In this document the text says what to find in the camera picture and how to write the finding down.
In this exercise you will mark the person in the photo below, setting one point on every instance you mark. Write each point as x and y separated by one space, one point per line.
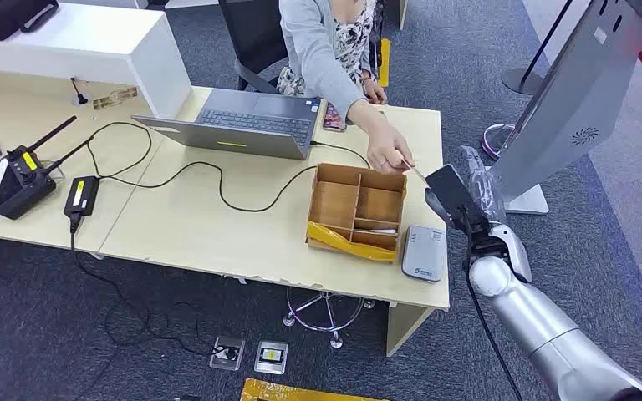
315 50

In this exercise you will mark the black remote controller with antennas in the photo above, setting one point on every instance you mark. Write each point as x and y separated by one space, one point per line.
16 188

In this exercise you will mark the grey laptop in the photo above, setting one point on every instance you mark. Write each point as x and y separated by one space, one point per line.
254 119

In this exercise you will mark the black power adapter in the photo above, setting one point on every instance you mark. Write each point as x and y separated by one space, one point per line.
82 196

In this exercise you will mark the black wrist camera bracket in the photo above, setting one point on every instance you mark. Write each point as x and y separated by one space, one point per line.
451 193

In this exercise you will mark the black stanchion post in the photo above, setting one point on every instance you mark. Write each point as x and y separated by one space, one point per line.
523 82

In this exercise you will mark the beige wooden desk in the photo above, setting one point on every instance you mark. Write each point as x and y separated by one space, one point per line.
188 232

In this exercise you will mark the person's left hand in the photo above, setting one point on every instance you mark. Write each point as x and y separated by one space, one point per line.
376 93

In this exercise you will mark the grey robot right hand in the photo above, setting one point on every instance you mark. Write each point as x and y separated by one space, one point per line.
484 188

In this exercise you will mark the small black desk antenna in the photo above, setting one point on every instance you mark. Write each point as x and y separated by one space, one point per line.
80 99

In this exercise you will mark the black office chair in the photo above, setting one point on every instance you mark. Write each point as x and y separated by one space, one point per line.
252 33

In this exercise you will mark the chrome stool base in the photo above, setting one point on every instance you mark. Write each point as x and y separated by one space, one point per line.
324 326

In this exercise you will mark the silver floor socket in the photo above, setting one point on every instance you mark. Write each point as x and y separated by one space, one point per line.
227 353
271 357

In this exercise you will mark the yellow taped cardboard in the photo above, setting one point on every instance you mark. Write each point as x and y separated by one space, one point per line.
276 392

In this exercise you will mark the yellow strip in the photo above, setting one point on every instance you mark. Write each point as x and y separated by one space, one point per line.
384 61

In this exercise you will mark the wooden divided box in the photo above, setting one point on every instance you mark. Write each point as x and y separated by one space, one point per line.
332 202

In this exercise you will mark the silver kiosk stand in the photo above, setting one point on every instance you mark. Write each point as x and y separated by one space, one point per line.
576 94

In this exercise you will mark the black bag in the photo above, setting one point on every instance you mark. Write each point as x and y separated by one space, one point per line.
0 16

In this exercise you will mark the white desk shelf riser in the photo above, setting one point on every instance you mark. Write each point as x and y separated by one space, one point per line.
77 50

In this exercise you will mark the chrome round base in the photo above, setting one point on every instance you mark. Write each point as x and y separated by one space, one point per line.
492 145

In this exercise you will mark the beige furniture panel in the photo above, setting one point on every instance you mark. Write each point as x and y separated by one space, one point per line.
401 11

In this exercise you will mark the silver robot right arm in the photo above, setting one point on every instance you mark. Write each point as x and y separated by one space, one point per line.
542 326

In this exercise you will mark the person's right forearm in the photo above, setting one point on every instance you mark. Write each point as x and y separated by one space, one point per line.
362 114

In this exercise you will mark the person's right hand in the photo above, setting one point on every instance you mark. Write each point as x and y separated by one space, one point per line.
387 149

